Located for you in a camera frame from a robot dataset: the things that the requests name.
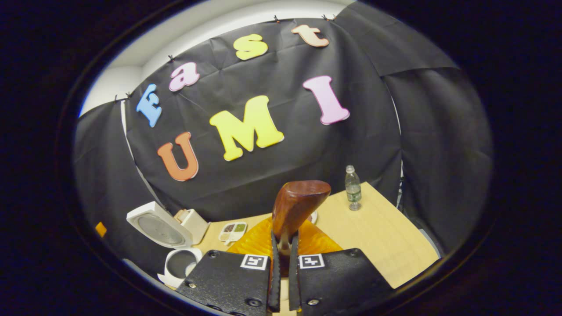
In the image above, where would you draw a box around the white divided grain dish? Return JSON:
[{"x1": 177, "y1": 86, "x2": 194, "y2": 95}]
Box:
[{"x1": 218, "y1": 222, "x2": 248, "y2": 246}]

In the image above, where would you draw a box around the brown wooden spoon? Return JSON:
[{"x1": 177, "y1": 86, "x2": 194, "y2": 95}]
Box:
[{"x1": 271, "y1": 180, "x2": 332, "y2": 278}]

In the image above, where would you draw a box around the white rice cooker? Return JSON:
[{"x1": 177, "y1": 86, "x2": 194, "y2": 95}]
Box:
[{"x1": 126, "y1": 201, "x2": 204, "y2": 290}]

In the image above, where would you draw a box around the clear plastic water bottle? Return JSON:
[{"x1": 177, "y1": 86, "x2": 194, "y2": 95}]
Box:
[{"x1": 345, "y1": 165, "x2": 363, "y2": 212}]

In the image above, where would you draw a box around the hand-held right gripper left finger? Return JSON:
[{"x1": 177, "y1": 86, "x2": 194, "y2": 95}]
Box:
[{"x1": 176, "y1": 218, "x2": 281, "y2": 316}]

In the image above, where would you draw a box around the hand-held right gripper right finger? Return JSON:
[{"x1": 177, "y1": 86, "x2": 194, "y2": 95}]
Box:
[{"x1": 288, "y1": 218, "x2": 393, "y2": 316}]

